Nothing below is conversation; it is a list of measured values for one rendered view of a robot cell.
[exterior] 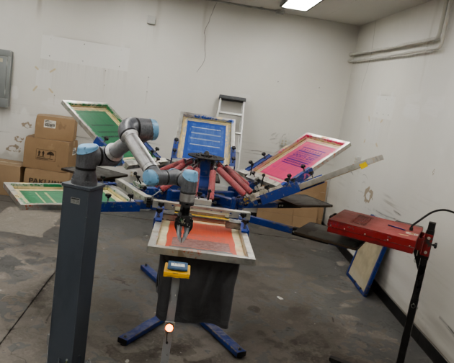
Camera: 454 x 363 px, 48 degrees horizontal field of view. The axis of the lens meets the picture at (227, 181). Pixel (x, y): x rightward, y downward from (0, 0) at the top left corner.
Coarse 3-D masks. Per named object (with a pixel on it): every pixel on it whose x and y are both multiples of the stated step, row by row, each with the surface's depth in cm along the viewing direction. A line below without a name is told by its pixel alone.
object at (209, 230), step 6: (204, 228) 328; (210, 228) 330; (216, 228) 332; (222, 228) 334; (228, 228) 337; (204, 234) 315; (210, 234) 317; (216, 234) 319; (222, 234) 321; (228, 234) 323; (228, 240) 311; (204, 246) 291; (210, 246) 293; (216, 246) 295; (222, 246) 296; (228, 246) 298; (234, 246) 300; (234, 252) 290
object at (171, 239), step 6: (174, 228) 318; (192, 228) 324; (198, 228) 326; (168, 234) 304; (174, 234) 306; (168, 240) 293; (174, 240) 295; (186, 240) 298; (192, 240) 300; (198, 240) 302; (192, 246) 288; (198, 246) 290
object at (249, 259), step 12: (156, 228) 300; (156, 240) 283; (156, 252) 268; (168, 252) 269; (180, 252) 269; (192, 252) 269; (204, 252) 271; (216, 252) 274; (252, 252) 283; (252, 264) 272
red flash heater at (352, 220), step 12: (336, 216) 354; (348, 216) 360; (360, 216) 366; (372, 216) 372; (336, 228) 341; (348, 228) 337; (360, 228) 333; (372, 228) 334; (384, 228) 339; (396, 228) 345; (408, 228) 350; (420, 228) 356; (360, 240) 334; (372, 240) 331; (384, 240) 327; (396, 240) 324; (408, 240) 320; (420, 240) 329; (408, 252) 322; (420, 252) 329
